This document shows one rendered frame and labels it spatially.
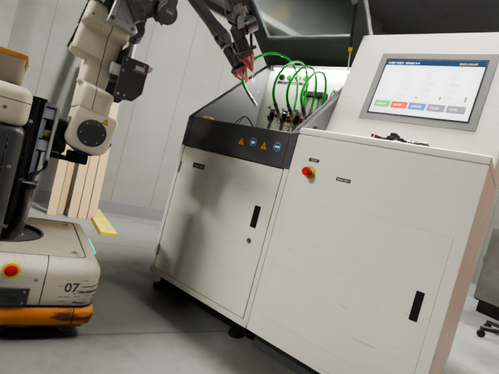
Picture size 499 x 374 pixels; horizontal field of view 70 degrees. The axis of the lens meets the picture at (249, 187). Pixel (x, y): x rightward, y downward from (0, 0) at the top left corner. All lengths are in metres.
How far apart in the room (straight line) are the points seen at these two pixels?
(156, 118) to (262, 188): 2.31
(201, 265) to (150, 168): 2.10
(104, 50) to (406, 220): 1.28
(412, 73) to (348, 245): 0.83
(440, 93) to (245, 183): 0.91
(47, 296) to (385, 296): 1.15
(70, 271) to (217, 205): 0.72
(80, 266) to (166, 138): 2.54
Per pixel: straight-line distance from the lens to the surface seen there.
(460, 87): 1.73
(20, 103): 1.33
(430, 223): 1.34
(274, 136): 1.61
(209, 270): 1.78
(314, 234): 1.46
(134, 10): 1.41
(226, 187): 1.72
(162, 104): 3.77
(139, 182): 3.76
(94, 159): 3.33
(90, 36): 1.56
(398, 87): 1.78
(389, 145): 1.40
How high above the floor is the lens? 0.74
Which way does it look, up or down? 2 degrees down
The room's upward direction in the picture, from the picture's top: 15 degrees clockwise
